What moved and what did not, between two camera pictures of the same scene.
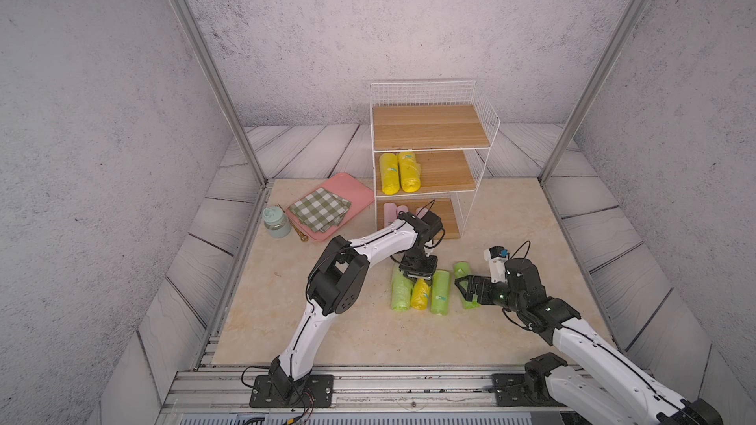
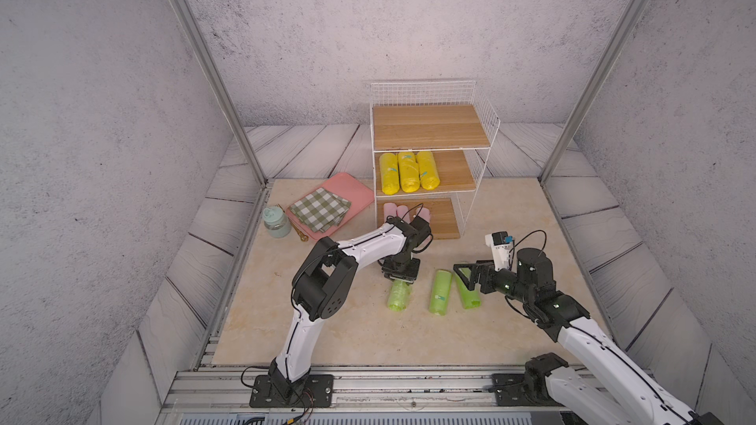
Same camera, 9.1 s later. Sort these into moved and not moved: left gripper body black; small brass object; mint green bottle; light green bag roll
Moved: left gripper body black
Not moved: small brass object; light green bag roll; mint green bottle
